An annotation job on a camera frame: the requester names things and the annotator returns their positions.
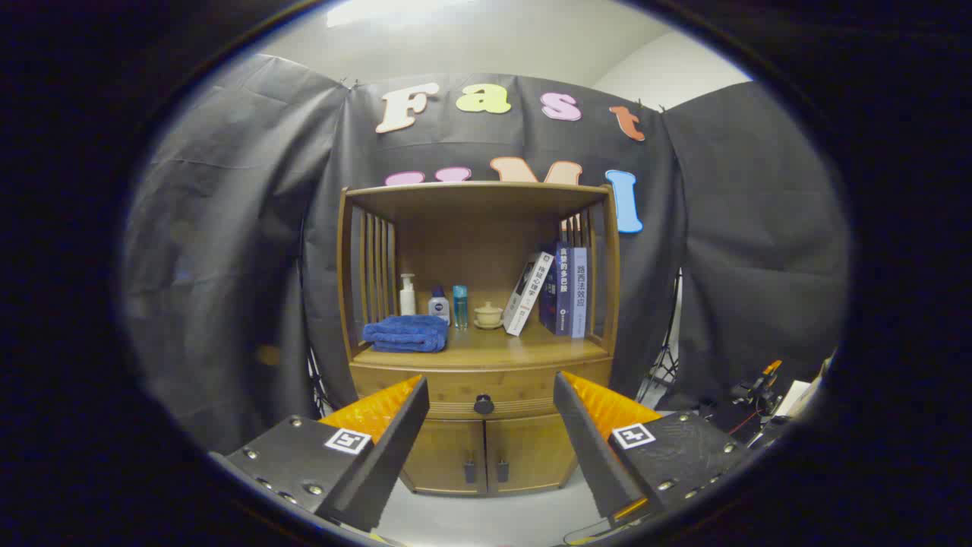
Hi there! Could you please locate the wooden cabinet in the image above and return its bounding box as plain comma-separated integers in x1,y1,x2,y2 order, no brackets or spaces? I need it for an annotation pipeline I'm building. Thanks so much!
337,181,621,498

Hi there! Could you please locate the white book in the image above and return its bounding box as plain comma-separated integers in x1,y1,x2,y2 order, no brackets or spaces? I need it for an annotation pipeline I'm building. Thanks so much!
503,252,555,337

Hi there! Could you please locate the pale blue book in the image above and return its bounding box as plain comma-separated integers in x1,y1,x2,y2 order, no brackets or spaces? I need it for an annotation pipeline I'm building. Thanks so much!
570,247,589,339

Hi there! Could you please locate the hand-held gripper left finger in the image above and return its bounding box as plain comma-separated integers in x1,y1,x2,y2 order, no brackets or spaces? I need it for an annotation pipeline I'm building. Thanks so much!
209,375,431,533

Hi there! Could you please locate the black and orange device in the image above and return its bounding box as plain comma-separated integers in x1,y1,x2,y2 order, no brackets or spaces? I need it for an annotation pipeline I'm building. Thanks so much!
733,359,787,415

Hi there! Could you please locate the wooden cabinet door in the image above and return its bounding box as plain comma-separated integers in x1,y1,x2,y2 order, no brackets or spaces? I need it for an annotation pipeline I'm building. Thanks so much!
486,414,578,495
401,419,488,495

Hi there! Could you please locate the wooden countertop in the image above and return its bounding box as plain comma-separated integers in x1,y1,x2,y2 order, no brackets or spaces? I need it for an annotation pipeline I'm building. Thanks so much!
353,319,611,369

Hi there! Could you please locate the black light stand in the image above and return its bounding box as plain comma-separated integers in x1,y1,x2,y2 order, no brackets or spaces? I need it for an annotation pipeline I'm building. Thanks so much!
636,270,684,407
304,346,331,419

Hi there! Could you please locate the wooden drawer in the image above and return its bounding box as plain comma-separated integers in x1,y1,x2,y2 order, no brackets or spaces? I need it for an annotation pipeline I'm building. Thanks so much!
351,359,613,421

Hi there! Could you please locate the blue folded towel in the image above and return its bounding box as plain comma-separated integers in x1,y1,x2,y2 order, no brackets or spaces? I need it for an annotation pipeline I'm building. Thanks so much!
362,315,450,354

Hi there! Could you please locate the dark blue book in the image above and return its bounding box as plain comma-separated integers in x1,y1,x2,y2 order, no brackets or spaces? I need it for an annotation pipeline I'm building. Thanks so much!
539,242,573,337

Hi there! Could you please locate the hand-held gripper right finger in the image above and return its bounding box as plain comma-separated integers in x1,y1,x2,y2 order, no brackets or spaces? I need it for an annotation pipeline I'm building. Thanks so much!
553,371,753,530

